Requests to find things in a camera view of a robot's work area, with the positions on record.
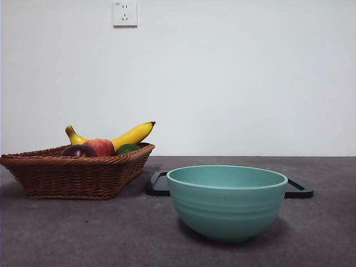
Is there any brown wicker basket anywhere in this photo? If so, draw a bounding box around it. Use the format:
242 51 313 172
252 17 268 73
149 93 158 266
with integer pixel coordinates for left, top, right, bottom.
0 142 156 200

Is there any white wall socket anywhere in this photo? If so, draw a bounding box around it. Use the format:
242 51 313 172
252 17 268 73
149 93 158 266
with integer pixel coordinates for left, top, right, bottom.
113 1 138 28

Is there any teal ribbed bowl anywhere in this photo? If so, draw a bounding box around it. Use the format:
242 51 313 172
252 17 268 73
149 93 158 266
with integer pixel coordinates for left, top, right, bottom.
166 165 289 243

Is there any green round fruit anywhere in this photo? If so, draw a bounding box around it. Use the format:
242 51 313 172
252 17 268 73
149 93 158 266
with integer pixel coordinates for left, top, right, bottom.
115 142 141 156

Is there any red yellow apple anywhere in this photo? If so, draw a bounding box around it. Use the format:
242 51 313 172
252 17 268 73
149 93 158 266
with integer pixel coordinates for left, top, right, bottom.
82 138 116 157

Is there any yellow banana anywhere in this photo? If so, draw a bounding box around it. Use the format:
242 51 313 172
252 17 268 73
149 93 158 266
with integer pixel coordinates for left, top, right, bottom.
65 120 157 152

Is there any dark purple plum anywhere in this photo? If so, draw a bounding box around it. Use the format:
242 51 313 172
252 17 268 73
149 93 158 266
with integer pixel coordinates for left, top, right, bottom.
61 144 98 158

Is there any black rectangular tray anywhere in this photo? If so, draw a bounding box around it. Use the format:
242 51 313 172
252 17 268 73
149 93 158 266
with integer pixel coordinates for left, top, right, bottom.
145 171 315 199

